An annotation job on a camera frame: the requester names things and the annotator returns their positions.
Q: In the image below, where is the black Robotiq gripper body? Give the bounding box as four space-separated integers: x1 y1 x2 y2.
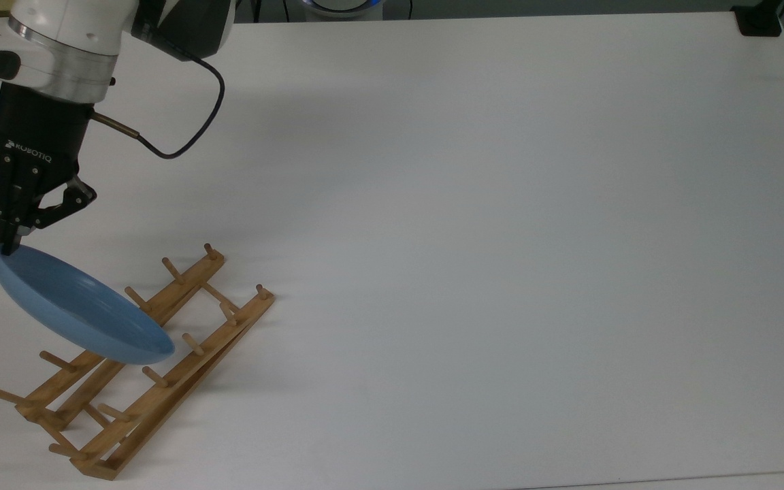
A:
0 83 91 229

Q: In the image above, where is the blue round plate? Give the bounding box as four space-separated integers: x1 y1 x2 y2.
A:
0 245 176 365

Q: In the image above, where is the white blue-ringed robot base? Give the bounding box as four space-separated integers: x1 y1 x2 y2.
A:
300 0 386 21

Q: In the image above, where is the wooden peg plate rack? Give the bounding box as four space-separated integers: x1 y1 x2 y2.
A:
0 243 276 481

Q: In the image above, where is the black table clamp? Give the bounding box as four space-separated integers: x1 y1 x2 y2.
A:
731 0 784 37

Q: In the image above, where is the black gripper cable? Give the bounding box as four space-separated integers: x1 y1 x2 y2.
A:
89 54 227 161

